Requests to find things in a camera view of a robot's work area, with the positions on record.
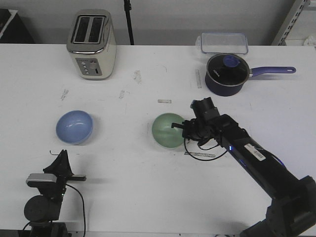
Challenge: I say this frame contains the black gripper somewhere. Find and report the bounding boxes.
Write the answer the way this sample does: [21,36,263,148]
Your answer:
[171,118,221,143]
[43,150,86,183]

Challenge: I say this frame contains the green bowl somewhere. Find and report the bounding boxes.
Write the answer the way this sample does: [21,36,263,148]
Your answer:
[152,113,184,148]

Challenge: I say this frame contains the blue bowl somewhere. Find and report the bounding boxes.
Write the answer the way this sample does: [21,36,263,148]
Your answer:
[55,110,94,145]

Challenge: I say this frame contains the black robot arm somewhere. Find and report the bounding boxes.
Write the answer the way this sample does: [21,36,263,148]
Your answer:
[171,115,316,237]
[24,150,86,237]

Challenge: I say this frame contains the glass pot lid blue knob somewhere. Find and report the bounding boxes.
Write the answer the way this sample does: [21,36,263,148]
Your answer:
[206,53,250,86]

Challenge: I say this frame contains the clear plastic food container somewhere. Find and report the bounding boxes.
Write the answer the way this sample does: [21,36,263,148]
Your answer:
[196,32,248,54]

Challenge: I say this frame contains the cream two-slot toaster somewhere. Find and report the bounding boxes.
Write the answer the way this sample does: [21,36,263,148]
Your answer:
[67,9,117,80]

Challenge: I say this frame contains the black tripod pole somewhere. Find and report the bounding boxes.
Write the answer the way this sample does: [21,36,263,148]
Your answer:
[124,0,134,45]

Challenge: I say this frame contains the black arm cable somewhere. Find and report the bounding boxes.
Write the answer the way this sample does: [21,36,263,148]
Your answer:
[183,137,229,162]
[22,184,86,237]

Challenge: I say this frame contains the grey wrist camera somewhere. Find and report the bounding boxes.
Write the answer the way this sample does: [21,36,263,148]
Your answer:
[26,173,57,188]

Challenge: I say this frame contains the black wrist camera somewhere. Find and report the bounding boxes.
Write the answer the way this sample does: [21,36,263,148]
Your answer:
[190,97,220,122]

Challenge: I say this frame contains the purple saucepan with handle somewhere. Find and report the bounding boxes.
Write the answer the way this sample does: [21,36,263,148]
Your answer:
[205,53,296,96]

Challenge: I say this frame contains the metal slotted shelf rail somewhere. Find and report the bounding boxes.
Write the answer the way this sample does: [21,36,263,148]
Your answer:
[271,0,316,46]

